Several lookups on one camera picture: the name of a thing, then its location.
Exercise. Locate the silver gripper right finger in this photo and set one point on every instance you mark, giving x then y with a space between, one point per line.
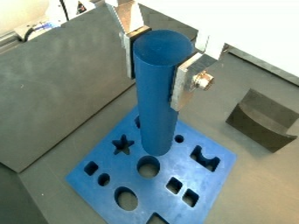
191 76

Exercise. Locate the blue round cylinder peg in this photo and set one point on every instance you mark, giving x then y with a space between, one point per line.
159 51

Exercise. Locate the dark grey curved block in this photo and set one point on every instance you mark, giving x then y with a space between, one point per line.
263 120

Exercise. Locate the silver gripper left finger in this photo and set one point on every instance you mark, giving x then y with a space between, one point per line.
127 15

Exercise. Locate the blue shape sorter board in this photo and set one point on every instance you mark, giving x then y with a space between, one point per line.
134 188

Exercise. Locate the grey raised metal plate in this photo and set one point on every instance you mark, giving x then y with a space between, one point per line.
58 79

